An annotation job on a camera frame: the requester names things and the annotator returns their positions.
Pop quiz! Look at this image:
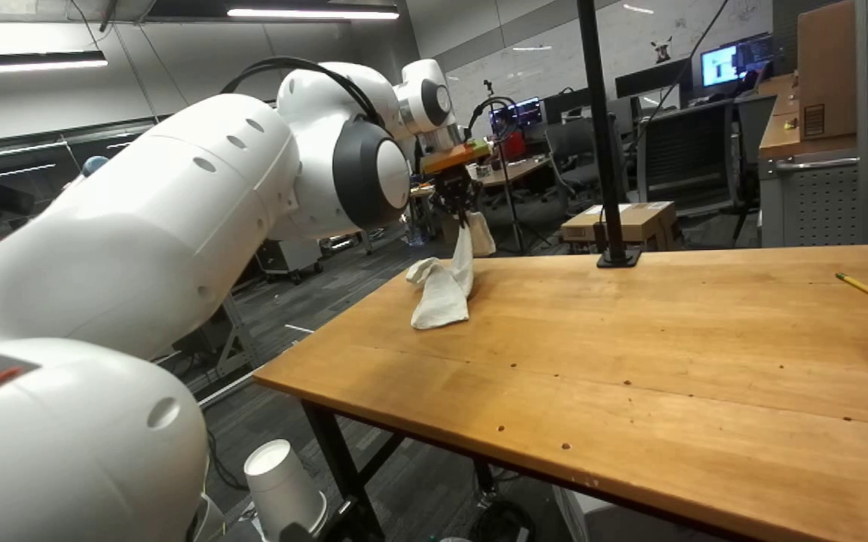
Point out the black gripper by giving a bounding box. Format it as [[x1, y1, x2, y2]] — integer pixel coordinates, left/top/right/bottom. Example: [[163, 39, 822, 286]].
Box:
[[423, 144, 489, 224]]

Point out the white towel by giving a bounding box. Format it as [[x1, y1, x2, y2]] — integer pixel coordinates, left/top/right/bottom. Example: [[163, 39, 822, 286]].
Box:
[[405, 224, 474, 332]]

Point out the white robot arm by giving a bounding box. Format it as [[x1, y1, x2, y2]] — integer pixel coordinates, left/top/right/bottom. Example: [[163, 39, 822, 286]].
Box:
[[0, 58, 454, 542]]

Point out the black vertical pole stand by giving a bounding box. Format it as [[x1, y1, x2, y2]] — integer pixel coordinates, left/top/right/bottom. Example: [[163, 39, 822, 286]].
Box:
[[576, 0, 640, 269]]

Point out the computer monitor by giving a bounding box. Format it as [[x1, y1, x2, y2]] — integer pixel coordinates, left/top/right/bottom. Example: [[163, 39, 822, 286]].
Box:
[[699, 36, 772, 90]]

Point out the white paper cup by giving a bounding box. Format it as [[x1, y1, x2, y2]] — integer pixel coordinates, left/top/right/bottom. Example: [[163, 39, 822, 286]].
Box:
[[243, 440, 327, 538]]

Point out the grey drawer cabinet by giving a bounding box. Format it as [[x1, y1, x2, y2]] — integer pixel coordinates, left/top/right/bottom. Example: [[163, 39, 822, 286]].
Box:
[[757, 71, 868, 251]]

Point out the large cardboard box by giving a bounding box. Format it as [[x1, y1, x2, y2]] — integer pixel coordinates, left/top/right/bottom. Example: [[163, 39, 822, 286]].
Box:
[[799, 0, 856, 141]]

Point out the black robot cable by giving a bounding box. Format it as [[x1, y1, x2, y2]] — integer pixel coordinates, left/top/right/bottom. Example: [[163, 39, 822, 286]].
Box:
[[219, 54, 398, 131]]

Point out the black table leg frame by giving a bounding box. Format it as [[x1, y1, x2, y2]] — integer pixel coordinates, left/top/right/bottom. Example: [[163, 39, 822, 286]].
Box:
[[300, 401, 530, 542]]

